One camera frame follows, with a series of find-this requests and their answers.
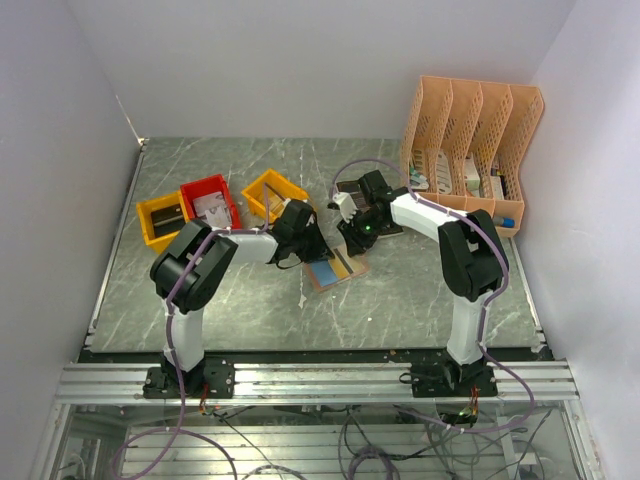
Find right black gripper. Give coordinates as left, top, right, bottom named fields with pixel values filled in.
left=336, top=209, right=388, bottom=257

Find pink leather card holder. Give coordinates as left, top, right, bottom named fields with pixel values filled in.
left=304, top=244, right=369, bottom=292

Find yellow bin with cards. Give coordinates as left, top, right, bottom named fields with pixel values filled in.
left=242, top=169, right=310, bottom=224

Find red bin with cards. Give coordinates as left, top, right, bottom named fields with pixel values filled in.
left=180, top=174, right=242, bottom=229

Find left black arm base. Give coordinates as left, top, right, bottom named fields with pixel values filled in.
left=143, top=357, right=236, bottom=399

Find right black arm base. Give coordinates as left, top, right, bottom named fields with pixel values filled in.
left=399, top=361, right=498, bottom=398

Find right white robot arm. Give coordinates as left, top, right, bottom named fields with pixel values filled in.
left=328, top=170, right=509, bottom=397

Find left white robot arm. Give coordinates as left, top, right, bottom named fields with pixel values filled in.
left=143, top=200, right=333, bottom=399

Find black book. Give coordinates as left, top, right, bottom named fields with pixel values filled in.
left=336, top=180, right=404, bottom=237

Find peach file organizer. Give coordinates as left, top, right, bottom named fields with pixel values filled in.
left=400, top=75, right=544, bottom=238

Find yellow bin left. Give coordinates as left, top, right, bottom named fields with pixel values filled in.
left=136, top=191, right=189, bottom=254

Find aluminium frame rail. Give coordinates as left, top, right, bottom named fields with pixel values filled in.
left=55, top=361, right=579, bottom=406

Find tangled floor cables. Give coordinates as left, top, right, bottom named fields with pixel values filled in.
left=199, top=399, right=551, bottom=480

